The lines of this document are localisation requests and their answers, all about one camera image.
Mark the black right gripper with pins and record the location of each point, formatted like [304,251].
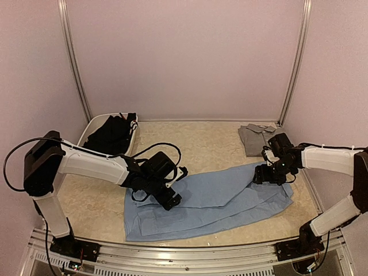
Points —
[263,175]

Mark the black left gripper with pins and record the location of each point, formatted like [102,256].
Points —
[164,199]

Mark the light blue long sleeve shirt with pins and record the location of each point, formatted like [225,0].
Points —
[211,202]

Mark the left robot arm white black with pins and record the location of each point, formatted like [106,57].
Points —
[52,157]

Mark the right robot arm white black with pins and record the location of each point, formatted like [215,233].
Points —
[282,158]

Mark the folded grey button shirt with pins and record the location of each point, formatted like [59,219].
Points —
[254,137]

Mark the black garment in basket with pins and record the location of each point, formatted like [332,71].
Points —
[112,135]

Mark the white plastic laundry basket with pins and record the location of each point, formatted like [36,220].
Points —
[86,135]

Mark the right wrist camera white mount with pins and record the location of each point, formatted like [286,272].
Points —
[267,154]

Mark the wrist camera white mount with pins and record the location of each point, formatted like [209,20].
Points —
[179,173]
[267,154]

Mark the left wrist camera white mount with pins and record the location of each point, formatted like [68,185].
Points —
[179,173]

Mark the front aluminium frame rail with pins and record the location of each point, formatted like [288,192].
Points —
[137,259]

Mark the right aluminium corner post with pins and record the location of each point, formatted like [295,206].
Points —
[302,37]

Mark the aluminium corner post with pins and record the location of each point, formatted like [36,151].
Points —
[67,33]
[302,37]

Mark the left aluminium corner post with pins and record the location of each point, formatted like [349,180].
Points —
[67,33]

